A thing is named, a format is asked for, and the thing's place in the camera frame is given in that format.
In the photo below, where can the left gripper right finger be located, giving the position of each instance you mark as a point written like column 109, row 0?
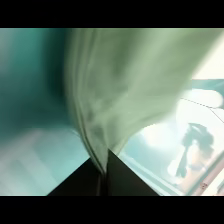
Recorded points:
column 128, row 181

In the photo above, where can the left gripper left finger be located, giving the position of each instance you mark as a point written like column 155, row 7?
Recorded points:
column 83, row 182

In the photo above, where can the pale green garment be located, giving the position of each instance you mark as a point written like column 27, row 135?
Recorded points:
column 126, row 86

